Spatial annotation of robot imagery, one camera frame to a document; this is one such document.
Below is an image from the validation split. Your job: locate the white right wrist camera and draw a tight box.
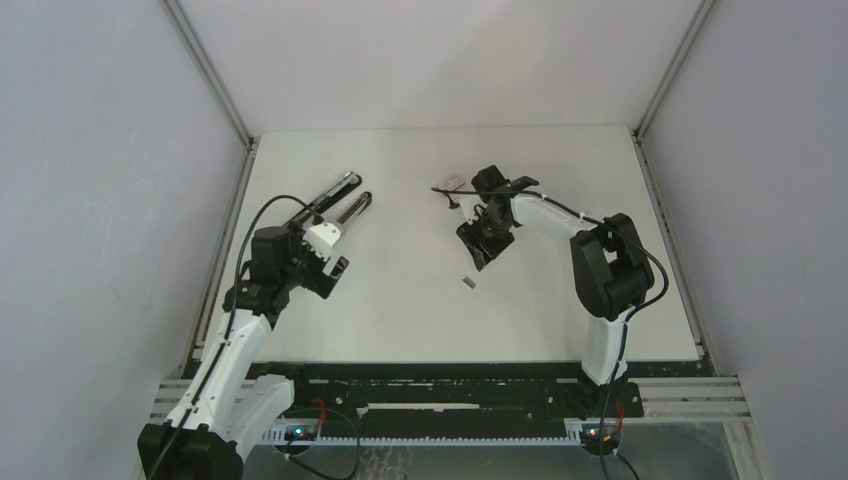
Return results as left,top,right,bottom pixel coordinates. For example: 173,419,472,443
460,200,480,224

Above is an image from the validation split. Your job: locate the aluminium frame rail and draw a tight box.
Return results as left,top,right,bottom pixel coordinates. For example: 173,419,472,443
148,378,753,446

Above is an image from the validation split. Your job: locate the black stapler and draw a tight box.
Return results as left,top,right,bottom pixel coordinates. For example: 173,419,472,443
288,171,362,224

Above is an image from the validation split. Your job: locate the red white staple box sleeve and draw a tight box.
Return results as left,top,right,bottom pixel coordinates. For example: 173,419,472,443
436,175,466,192

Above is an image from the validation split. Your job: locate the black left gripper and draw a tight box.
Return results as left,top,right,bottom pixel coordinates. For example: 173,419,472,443
279,222,347,299

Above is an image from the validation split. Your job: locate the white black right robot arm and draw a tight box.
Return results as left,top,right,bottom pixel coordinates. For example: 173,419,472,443
443,165,667,416

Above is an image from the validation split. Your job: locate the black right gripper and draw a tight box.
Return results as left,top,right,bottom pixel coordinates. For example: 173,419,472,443
457,210,514,271

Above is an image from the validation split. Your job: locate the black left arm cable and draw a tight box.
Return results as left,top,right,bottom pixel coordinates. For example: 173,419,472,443
145,195,309,480

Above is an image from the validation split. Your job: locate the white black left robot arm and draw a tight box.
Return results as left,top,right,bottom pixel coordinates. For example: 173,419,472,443
137,220,349,479

